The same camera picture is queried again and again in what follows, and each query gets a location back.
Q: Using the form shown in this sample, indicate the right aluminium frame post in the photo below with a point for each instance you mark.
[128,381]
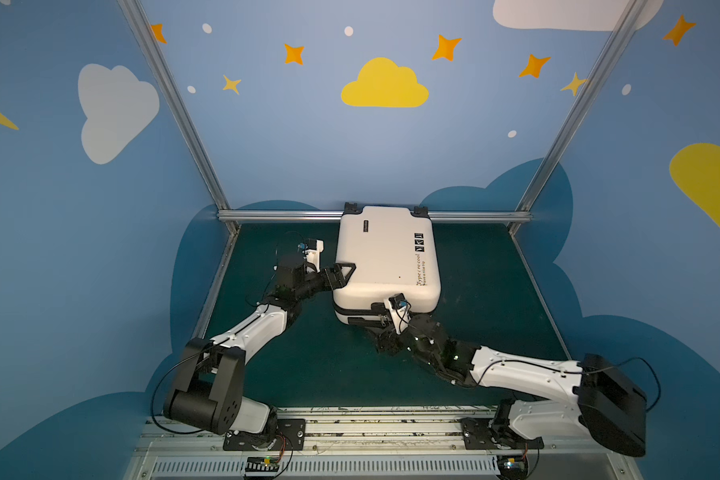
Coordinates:
[609,56]

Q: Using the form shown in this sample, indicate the left small circuit board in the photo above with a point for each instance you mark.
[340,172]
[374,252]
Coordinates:
[262,466]

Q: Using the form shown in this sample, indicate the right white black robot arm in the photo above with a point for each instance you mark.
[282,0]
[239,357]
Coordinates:
[591,398]

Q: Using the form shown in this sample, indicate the aluminium frame post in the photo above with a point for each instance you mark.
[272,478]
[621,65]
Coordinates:
[609,56]
[150,47]

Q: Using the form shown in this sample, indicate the right small circuit board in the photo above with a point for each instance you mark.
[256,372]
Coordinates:
[512,468]

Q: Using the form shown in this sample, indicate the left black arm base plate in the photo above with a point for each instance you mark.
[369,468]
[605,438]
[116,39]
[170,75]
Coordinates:
[285,433]

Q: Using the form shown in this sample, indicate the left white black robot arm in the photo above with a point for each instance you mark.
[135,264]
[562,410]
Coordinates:
[207,388]

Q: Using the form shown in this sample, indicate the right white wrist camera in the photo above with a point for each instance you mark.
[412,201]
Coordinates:
[399,311]

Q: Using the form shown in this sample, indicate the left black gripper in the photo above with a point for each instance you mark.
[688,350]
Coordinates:
[326,278]

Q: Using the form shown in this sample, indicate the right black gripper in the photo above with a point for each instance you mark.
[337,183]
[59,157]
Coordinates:
[387,335]

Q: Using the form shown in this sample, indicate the left aluminium frame post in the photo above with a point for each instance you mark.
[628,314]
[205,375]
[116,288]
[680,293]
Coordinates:
[150,47]

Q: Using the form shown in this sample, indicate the black white suitcase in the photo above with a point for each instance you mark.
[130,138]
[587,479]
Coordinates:
[393,250]

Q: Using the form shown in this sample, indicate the aluminium front rail frame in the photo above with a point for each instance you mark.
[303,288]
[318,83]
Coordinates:
[406,442]

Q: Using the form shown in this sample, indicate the rear aluminium crossbar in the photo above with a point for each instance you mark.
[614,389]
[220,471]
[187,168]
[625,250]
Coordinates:
[292,216]

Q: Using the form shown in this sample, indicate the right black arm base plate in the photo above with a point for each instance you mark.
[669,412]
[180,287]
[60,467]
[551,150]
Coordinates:
[486,434]

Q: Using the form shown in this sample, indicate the small circuit board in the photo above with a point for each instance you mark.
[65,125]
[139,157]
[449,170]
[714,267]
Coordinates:
[512,468]
[262,466]

